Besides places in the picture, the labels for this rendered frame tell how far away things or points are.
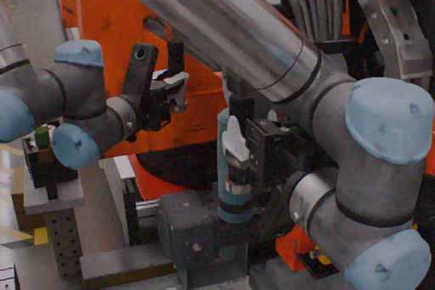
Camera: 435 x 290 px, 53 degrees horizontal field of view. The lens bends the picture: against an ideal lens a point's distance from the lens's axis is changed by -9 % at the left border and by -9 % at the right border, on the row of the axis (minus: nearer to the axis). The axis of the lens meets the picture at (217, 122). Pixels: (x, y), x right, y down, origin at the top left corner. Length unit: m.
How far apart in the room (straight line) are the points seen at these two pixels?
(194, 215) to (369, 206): 0.90
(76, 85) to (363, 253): 0.45
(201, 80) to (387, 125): 1.00
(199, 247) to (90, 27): 0.65
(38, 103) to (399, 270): 0.47
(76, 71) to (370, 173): 0.45
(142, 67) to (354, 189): 0.54
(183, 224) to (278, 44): 0.87
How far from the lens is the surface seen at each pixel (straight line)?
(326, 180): 0.48
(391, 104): 0.36
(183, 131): 1.34
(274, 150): 0.55
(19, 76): 0.62
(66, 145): 0.72
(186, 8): 0.40
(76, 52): 0.68
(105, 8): 1.19
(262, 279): 1.45
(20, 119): 0.60
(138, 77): 0.84
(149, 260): 1.55
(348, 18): 0.95
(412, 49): 0.69
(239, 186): 0.70
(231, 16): 0.41
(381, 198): 0.39
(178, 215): 1.26
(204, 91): 1.32
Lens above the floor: 1.13
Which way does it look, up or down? 24 degrees down
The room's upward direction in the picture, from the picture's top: straight up
